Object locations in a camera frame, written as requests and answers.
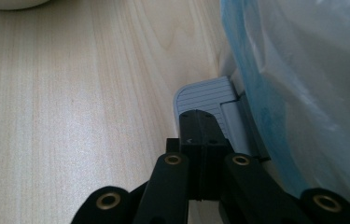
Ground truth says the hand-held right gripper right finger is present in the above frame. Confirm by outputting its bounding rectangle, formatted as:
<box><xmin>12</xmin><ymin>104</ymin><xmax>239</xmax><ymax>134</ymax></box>
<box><xmin>200</xmin><ymin>109</ymin><xmax>235</xmax><ymax>203</ymax></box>

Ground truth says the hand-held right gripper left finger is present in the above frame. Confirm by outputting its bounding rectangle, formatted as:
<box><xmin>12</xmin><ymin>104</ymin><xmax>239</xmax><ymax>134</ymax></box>
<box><xmin>165</xmin><ymin>109</ymin><xmax>203</xmax><ymax>202</ymax></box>

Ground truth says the translucent blue plastic bin bag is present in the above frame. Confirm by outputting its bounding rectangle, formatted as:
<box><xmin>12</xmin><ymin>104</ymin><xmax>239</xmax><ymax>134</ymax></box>
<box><xmin>218</xmin><ymin>0</ymin><xmax>350</xmax><ymax>219</ymax></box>

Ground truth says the white round object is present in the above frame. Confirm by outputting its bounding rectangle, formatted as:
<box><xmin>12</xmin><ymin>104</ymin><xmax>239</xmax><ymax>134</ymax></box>
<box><xmin>0</xmin><ymin>0</ymin><xmax>51</xmax><ymax>11</ymax></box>

